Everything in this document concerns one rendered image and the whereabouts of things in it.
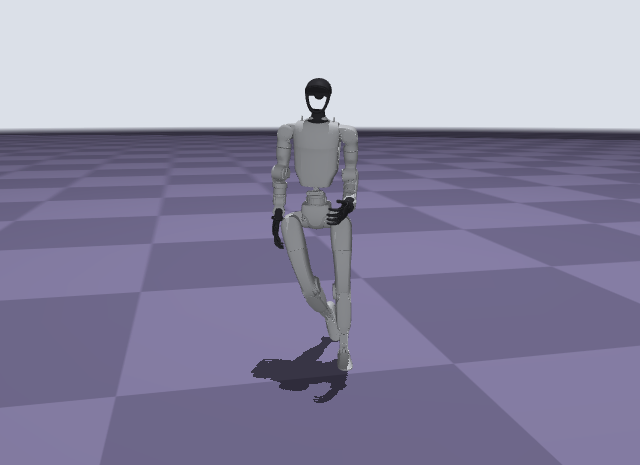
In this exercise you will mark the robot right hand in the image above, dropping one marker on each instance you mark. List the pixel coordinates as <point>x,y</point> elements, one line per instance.
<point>275,227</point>

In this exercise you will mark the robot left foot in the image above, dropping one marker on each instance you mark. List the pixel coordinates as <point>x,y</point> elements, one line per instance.
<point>344,361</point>

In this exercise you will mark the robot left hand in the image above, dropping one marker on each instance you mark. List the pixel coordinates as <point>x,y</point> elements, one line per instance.
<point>346,207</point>

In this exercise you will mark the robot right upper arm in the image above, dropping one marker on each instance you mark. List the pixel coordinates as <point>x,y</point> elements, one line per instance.
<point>281,170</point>

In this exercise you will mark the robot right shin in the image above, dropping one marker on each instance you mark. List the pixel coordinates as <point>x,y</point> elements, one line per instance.
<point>319,304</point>

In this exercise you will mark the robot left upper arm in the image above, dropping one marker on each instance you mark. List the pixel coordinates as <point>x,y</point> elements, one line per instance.
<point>349,136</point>

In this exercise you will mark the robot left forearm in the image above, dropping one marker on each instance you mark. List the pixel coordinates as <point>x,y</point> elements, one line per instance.
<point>350,188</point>

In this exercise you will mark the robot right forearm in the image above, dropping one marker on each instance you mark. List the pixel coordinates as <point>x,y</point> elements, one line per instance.
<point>279,194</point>

